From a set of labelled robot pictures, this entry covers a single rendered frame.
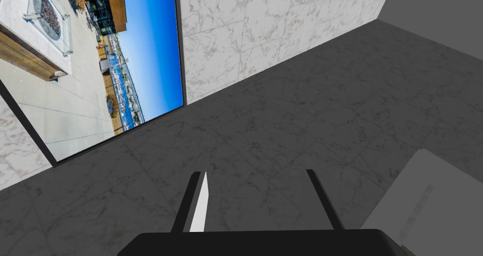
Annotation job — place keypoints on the large window with terrace view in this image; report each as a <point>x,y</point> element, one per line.
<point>94,60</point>

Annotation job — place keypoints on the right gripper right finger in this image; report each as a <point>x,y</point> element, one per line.
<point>324,203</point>

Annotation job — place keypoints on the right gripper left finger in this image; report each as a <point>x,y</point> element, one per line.
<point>194,207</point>

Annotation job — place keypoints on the grey flat-topped cabinet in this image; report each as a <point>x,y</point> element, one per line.
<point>434,210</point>

